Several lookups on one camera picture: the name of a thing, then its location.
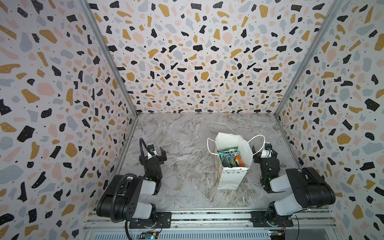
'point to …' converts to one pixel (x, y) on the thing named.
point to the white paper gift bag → (231, 178)
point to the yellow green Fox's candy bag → (228, 160)
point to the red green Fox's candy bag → (228, 150)
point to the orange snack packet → (238, 161)
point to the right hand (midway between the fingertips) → (261, 144)
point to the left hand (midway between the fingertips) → (151, 147)
